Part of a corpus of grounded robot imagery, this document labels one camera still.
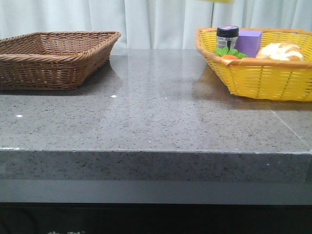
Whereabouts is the purple box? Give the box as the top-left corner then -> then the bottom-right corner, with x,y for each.
235,30 -> 262,58

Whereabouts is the brown wicker basket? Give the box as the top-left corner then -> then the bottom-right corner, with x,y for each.
0,31 -> 121,90

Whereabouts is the bread loaf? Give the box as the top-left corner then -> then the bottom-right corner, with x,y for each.
256,41 -> 304,61

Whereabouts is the dark lidded jar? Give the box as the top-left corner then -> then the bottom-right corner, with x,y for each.
216,25 -> 239,50

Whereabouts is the toy carrot with leaves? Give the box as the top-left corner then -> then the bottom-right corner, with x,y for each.
214,47 -> 248,59

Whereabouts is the yellow woven basket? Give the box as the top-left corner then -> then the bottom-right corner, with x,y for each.
196,27 -> 312,101

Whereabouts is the yellow clear tape roll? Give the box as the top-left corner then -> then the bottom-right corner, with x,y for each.
203,0 -> 233,3

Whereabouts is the white curtain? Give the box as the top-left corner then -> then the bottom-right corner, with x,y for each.
0,0 -> 312,49

